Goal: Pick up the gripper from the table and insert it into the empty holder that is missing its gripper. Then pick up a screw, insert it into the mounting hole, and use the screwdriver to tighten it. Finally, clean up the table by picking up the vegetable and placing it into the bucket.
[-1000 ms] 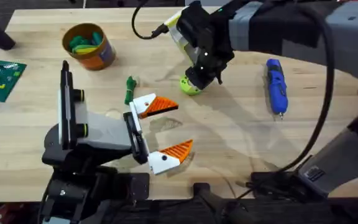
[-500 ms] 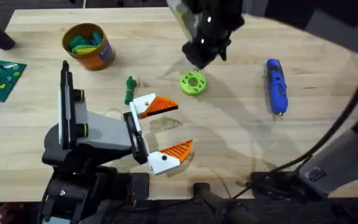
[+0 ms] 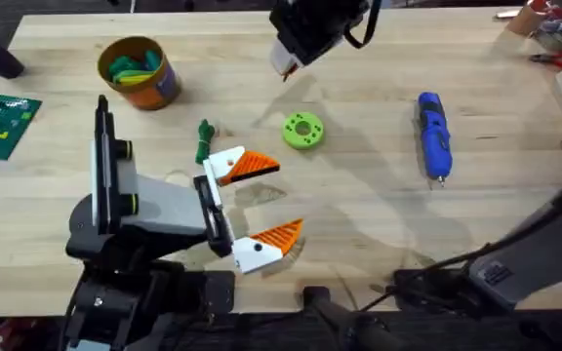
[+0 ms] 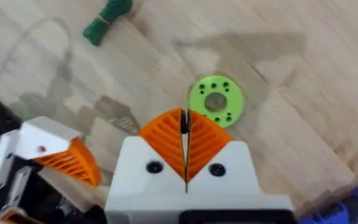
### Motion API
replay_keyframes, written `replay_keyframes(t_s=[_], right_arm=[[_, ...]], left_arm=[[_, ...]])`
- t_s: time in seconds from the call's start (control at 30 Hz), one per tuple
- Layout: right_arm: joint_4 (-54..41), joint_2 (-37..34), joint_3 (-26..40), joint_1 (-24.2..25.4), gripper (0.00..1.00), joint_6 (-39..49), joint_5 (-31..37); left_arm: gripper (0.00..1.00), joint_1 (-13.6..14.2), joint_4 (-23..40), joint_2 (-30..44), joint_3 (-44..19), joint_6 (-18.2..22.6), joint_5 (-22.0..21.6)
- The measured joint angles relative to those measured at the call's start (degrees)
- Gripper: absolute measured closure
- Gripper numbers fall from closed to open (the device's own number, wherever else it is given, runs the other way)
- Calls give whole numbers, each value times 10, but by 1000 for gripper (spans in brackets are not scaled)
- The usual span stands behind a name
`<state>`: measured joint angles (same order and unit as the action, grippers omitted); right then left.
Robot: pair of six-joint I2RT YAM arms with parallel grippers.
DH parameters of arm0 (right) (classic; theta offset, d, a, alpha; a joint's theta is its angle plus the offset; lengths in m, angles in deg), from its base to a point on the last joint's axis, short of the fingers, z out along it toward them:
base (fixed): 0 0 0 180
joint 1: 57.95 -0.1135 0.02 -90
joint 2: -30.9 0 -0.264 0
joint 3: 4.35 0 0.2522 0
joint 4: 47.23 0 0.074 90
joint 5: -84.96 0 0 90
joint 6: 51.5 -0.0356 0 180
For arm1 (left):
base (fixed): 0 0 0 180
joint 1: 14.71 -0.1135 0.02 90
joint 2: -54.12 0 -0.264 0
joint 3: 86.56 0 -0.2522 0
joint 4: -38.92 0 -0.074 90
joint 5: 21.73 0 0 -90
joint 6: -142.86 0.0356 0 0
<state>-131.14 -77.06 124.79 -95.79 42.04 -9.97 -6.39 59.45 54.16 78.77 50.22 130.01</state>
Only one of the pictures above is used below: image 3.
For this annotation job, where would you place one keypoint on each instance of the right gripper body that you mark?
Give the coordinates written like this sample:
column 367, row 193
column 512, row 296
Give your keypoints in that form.
column 315, row 24

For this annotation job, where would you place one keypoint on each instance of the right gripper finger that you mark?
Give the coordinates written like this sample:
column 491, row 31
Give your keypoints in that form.
column 282, row 56
column 294, row 67

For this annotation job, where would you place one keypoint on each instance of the black upright wrist plate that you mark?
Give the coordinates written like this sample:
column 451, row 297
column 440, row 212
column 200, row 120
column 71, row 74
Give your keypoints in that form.
column 103, row 166

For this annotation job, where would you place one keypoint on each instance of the heap of bagged parts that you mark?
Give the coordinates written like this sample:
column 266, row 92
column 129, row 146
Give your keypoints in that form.
column 561, row 31

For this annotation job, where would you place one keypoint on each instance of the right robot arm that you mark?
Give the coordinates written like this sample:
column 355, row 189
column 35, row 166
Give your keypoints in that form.
column 534, row 258

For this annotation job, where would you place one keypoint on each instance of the blue electric screwdriver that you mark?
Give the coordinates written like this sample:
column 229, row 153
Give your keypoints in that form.
column 434, row 139

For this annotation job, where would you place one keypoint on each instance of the green board with blocks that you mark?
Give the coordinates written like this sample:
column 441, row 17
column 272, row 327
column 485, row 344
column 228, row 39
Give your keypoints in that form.
column 3, row 124

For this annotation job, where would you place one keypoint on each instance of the orange tub with toys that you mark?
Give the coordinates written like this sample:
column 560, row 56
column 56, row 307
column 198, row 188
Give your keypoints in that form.
column 149, row 88

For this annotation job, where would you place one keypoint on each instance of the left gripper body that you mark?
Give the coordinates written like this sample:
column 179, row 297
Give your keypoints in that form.
column 169, row 207

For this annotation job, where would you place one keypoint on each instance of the black rail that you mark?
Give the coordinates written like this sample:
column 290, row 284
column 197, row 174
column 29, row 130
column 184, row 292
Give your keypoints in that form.
column 456, row 334

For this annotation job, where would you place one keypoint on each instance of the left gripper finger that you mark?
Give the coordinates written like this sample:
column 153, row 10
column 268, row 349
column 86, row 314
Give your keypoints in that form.
column 261, row 251
column 229, row 163

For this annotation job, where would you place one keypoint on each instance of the black mount pole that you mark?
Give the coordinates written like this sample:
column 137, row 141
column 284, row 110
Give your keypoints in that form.
column 330, row 304

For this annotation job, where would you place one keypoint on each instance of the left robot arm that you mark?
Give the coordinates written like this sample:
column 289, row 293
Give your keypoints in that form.
column 115, row 253

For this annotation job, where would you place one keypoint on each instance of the cardboard box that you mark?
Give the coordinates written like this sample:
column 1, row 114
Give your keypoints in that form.
column 525, row 19

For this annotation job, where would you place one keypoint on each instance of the green disc with holes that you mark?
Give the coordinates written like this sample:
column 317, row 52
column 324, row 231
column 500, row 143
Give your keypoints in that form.
column 293, row 139

